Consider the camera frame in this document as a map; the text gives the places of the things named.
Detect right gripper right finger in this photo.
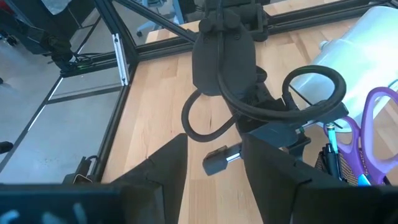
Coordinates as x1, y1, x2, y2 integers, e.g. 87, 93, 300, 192
241, 133, 398, 224

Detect silver frame bracket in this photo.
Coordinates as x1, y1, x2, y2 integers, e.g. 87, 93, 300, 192
111, 32, 131, 87

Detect black marker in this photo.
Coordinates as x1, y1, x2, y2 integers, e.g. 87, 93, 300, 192
321, 142, 342, 182

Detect black neighbouring robot rig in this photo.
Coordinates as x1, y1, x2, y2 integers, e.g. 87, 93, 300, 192
0, 0, 94, 75

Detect black aluminium table frame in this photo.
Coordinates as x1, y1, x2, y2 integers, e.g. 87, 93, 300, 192
0, 0, 398, 184

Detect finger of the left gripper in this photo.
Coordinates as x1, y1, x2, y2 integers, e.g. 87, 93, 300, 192
281, 136, 312, 161
202, 145, 229, 177

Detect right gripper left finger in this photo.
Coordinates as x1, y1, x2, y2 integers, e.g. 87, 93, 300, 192
110, 133, 189, 224

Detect purple handled scissors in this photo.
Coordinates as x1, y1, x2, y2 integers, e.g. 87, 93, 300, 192
322, 86, 398, 187

